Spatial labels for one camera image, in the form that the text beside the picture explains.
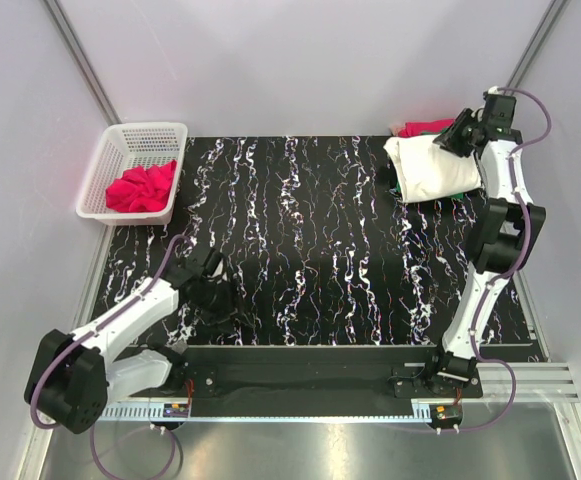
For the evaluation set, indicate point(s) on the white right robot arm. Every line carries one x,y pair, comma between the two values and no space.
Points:
501,239

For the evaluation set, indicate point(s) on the left controller board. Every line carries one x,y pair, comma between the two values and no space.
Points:
176,410

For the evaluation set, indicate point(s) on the aluminium rail frame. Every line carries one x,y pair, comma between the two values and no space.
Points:
374,419

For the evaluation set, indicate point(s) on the white plastic basket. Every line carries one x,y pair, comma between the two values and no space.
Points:
123,147

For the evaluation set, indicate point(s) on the folded green t-shirt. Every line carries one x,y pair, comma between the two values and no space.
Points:
395,192

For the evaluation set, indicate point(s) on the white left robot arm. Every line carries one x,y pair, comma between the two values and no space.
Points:
75,376

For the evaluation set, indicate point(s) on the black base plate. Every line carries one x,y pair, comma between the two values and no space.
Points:
350,382

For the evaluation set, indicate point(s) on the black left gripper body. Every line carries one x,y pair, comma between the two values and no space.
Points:
221,298

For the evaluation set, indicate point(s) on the controller board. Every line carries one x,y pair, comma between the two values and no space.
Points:
447,413
176,410

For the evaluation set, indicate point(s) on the right controller board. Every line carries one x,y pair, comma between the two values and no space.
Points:
447,413

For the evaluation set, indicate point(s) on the crumpled pink t-shirt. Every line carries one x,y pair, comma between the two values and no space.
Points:
141,190

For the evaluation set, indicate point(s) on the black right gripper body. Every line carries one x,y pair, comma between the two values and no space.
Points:
456,136

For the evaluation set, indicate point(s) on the white printed t-shirt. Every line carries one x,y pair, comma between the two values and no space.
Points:
425,172

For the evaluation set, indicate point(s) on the folded red t-shirt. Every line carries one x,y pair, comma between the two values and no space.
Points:
413,129

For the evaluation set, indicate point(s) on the black marble pattern mat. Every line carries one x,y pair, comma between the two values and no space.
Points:
323,253

